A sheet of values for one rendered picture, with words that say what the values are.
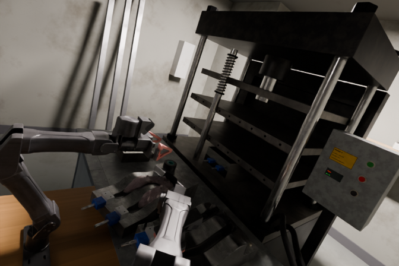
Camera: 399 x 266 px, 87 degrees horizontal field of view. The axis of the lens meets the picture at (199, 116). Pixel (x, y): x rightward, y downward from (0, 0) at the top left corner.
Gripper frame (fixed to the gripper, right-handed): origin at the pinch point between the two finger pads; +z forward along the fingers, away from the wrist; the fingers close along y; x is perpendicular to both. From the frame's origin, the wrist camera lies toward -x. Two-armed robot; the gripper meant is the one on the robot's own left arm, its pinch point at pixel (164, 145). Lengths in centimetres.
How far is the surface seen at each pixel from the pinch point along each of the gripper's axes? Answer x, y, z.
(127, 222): 34.4, -3.8, -8.2
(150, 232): 28.1, -16.6, -5.3
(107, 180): 40, 33, -6
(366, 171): -16, -52, 78
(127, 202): 34.3, 7.7, -4.2
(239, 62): -66, 186, 228
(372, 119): -43, -31, 146
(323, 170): -7, -36, 79
